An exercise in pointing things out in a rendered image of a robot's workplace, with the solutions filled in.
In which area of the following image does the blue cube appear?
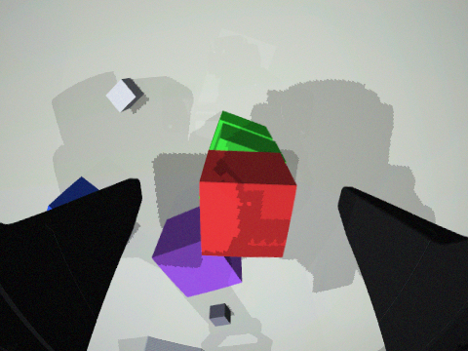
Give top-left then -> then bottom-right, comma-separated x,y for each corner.
48,176 -> 98,211

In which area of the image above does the purple block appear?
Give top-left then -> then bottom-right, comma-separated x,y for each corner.
152,207 -> 242,296

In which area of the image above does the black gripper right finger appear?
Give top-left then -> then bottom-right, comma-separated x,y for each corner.
338,186 -> 468,351

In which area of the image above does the red block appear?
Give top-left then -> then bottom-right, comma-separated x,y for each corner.
200,149 -> 297,257

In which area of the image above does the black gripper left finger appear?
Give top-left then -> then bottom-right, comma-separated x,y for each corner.
0,178 -> 141,351

